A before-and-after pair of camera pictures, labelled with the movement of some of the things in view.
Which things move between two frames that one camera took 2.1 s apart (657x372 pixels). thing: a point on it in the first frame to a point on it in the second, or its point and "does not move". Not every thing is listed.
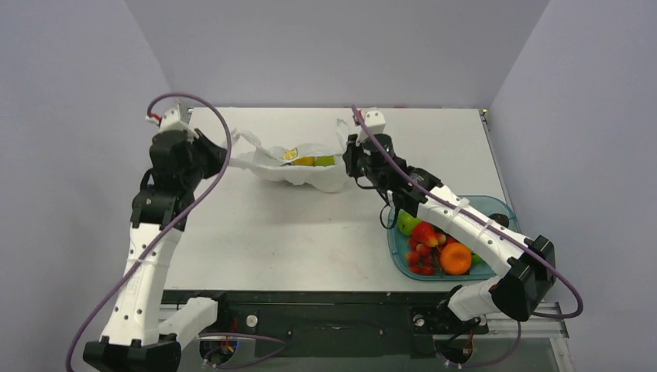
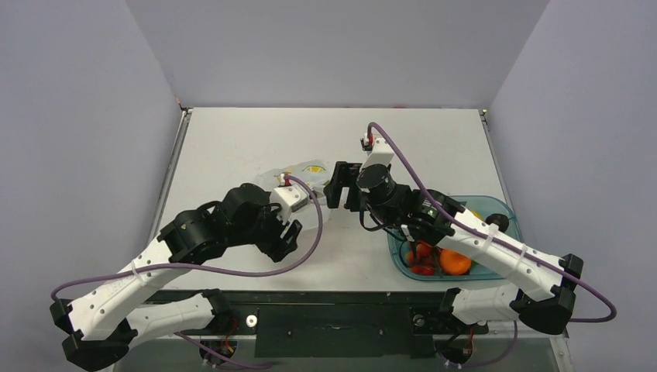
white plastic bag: [267, 162] to [315, 173]
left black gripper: [215, 154] to [278, 246]
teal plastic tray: [397, 242] does not move
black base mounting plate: [336, 324] does not move
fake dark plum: [500, 218] does not move
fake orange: [455, 258] does not move
